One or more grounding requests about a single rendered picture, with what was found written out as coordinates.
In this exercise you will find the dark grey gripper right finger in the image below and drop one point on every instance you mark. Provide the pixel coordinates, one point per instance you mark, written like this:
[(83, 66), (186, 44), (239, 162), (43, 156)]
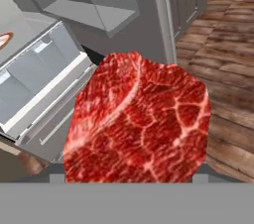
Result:
[(202, 175)]

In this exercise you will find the raw red steak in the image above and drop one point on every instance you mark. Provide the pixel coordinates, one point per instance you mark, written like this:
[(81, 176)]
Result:
[(139, 119)]

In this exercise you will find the brown rimmed white plate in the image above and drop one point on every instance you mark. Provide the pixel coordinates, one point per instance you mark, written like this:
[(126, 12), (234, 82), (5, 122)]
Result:
[(4, 39)]

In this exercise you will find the grey door shelf bin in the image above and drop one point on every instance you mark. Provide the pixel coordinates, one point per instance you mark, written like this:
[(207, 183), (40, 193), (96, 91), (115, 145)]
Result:
[(96, 6)]

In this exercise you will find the grey fridge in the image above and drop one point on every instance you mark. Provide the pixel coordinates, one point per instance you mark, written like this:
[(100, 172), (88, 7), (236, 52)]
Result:
[(43, 129)]

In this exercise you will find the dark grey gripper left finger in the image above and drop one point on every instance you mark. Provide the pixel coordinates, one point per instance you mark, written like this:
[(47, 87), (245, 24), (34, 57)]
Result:
[(56, 175)]

